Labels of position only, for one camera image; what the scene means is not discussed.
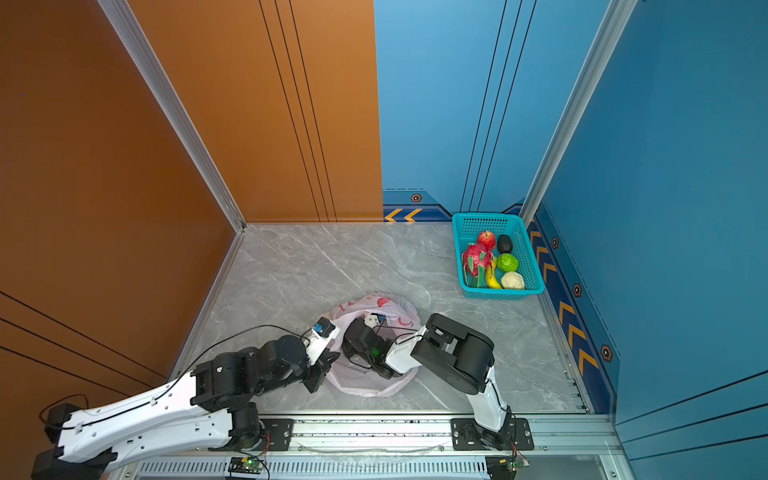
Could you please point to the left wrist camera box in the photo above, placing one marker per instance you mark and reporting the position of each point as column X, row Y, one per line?
column 322, row 333

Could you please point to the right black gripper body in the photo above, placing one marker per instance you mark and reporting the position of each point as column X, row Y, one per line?
column 349, row 348

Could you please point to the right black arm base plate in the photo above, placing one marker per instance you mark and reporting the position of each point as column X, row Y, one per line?
column 468, row 435

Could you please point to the red dragon fruit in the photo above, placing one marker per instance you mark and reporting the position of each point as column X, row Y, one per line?
column 475, row 262

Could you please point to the aluminium front rail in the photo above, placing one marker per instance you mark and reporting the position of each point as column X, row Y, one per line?
column 408, row 445

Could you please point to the yellow mango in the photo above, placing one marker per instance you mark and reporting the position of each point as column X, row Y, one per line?
column 491, row 279

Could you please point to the red apple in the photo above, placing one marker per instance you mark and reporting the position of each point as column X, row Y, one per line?
column 487, row 240

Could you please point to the teal plastic mesh basket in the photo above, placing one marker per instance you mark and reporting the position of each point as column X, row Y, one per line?
column 495, row 258

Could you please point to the left aluminium corner post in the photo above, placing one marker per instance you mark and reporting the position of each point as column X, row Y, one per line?
column 129, row 31

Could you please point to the right small circuit board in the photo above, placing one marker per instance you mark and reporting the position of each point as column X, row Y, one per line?
column 505, row 467

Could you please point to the right aluminium corner post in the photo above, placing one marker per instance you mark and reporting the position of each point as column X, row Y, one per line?
column 606, row 39

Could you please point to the beige round fruit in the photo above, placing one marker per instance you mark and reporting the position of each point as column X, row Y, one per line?
column 513, row 281

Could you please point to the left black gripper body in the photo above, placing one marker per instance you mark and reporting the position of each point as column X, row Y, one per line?
column 314, row 375

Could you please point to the green apple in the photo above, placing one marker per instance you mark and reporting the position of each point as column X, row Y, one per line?
column 507, row 263

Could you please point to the pink plastic bag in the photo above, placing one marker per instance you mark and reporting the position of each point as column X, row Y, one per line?
column 403, row 326

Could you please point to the aluminium corner post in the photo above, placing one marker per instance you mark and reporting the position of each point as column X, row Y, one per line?
column 606, row 39
column 129, row 31

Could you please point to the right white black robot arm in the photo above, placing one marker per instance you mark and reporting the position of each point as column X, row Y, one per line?
column 459, row 355

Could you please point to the left green circuit board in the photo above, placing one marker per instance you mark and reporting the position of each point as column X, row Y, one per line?
column 247, row 467

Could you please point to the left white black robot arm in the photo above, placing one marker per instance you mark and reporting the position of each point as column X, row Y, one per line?
column 211, row 406

